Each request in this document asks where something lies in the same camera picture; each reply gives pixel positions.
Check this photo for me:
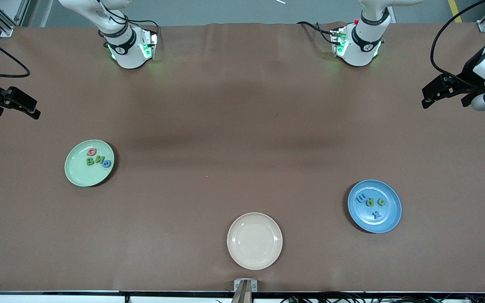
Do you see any light green plate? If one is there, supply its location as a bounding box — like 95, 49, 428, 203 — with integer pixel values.
64, 139, 115, 187

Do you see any blue plate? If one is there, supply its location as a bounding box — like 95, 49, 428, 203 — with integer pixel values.
347, 180, 402, 234

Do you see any brown table cover mat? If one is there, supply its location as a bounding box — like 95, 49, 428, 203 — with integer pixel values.
0, 22, 485, 293

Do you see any beige plate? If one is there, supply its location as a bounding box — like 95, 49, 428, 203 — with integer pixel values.
227, 212, 283, 271

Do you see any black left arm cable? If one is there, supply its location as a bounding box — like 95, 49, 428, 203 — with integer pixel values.
431, 0, 485, 85

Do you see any black base power cable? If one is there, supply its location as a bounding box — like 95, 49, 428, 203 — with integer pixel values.
296, 21, 336, 45
120, 19, 160, 28

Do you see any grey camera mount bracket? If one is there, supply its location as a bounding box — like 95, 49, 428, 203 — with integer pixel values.
233, 279, 258, 303

